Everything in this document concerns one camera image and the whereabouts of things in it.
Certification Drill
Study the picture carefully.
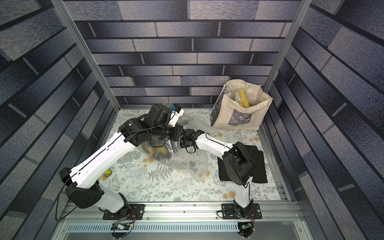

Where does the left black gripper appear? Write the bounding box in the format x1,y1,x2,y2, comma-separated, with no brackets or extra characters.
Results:
152,122,189,141

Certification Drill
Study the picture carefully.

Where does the clear plastic vacuum bag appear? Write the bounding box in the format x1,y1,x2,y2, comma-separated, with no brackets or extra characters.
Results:
137,112,217,183

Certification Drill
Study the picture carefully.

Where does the yellow black plaid shirt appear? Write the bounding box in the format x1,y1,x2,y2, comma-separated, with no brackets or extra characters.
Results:
145,139,176,161

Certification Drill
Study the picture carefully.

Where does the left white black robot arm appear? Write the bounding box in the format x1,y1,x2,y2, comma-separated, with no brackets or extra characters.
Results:
60,104,184,219

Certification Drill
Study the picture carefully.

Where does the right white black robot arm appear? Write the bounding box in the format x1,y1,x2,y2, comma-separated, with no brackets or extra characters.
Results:
180,129,256,219

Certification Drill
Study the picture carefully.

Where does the beige canvas tote bag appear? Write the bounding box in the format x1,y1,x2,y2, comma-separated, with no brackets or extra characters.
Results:
210,79,273,130

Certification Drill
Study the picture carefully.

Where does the small yellow capped bottle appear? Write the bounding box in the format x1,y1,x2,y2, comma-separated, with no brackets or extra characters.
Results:
103,169,112,177

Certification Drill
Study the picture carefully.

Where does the yellow item in tote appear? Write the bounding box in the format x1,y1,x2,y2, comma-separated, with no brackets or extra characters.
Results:
235,88,250,108

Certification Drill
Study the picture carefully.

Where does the left small circuit board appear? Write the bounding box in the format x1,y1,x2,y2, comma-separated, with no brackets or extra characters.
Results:
111,222,130,232

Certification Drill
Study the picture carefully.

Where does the small circuit board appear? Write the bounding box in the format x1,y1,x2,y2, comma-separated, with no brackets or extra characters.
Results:
238,222,254,238
111,222,130,232

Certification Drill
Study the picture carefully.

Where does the right small circuit board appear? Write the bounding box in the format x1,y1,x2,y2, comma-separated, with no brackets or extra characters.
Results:
238,222,254,238

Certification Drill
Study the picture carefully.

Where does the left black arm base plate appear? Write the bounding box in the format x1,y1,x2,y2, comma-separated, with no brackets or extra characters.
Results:
103,204,146,221

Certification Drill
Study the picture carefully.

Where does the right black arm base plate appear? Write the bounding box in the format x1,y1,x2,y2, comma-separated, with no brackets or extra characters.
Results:
221,203,263,220

